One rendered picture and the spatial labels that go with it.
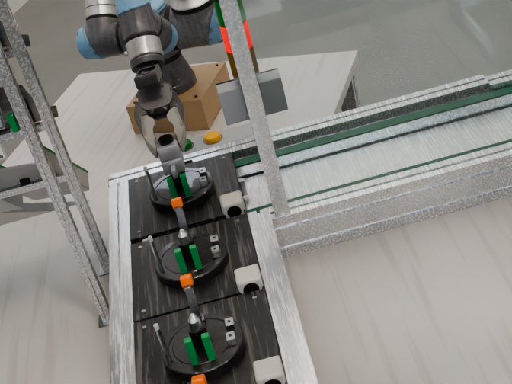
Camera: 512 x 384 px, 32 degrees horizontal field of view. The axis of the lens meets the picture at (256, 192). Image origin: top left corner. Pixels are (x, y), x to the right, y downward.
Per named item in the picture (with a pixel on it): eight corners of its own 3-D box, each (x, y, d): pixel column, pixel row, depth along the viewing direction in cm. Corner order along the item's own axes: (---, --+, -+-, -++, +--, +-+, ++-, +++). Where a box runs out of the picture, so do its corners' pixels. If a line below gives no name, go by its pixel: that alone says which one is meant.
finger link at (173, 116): (198, 149, 190) (179, 112, 192) (194, 143, 185) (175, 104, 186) (184, 156, 190) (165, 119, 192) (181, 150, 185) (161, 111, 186)
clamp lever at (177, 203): (181, 235, 174) (171, 198, 173) (191, 233, 174) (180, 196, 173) (180, 240, 171) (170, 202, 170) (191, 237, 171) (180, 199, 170)
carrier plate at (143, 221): (130, 187, 203) (127, 178, 202) (233, 158, 203) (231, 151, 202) (132, 248, 183) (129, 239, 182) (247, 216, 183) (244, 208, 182)
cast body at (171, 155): (163, 161, 191) (154, 132, 187) (183, 155, 191) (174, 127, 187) (165, 181, 184) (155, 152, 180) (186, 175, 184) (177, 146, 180)
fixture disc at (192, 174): (150, 184, 198) (147, 177, 197) (212, 168, 198) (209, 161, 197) (152, 219, 186) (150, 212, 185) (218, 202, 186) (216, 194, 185)
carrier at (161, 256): (132, 252, 182) (113, 202, 175) (248, 221, 182) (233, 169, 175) (136, 330, 162) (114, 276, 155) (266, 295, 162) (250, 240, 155)
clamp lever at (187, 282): (191, 317, 154) (179, 275, 152) (203, 314, 154) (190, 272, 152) (191, 324, 150) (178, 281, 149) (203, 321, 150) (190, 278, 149)
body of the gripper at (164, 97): (181, 116, 194) (168, 64, 196) (175, 105, 185) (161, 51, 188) (147, 126, 194) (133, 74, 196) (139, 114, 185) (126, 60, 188)
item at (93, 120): (82, 81, 288) (79, 73, 287) (359, 59, 257) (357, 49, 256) (-28, 213, 234) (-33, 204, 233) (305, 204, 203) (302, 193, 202)
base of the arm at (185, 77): (158, 75, 252) (147, 42, 247) (205, 72, 246) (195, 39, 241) (132, 100, 241) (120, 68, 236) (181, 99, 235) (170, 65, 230)
